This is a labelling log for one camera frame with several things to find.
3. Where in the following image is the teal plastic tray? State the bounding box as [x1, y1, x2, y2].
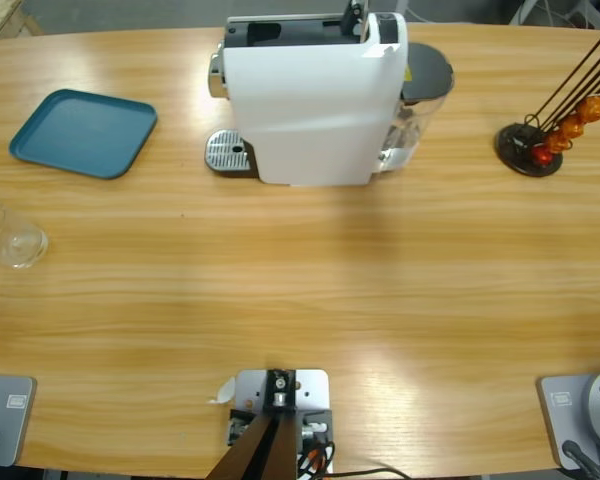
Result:
[8, 88, 159, 181]

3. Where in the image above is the black base cable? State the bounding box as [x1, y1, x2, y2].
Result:
[562, 439, 600, 480]

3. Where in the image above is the wooden pallet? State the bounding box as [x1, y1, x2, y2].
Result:
[0, 0, 44, 44]

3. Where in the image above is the white metal frame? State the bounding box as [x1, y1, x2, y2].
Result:
[509, 0, 600, 29]

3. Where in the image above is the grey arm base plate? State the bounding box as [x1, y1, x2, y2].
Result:
[0, 374, 37, 469]
[537, 368, 600, 472]

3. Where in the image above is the dark camera post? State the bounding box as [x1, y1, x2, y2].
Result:
[204, 368, 301, 480]

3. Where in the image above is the white capsule coffee machine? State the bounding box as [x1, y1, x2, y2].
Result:
[203, 0, 410, 189]

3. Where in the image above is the white paper tape scrap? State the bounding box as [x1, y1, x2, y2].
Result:
[208, 377, 237, 405]

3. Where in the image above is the clear drinking glass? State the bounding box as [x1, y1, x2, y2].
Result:
[0, 199, 50, 270]

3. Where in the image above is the orange and black cable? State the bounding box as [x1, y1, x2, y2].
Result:
[297, 440, 337, 475]

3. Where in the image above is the black capsule holder with rods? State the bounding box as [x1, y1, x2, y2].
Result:
[494, 32, 600, 178]

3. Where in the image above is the thin black power cable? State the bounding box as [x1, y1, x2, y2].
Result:
[329, 466, 411, 480]

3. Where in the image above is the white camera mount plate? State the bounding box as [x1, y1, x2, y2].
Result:
[228, 368, 335, 475]

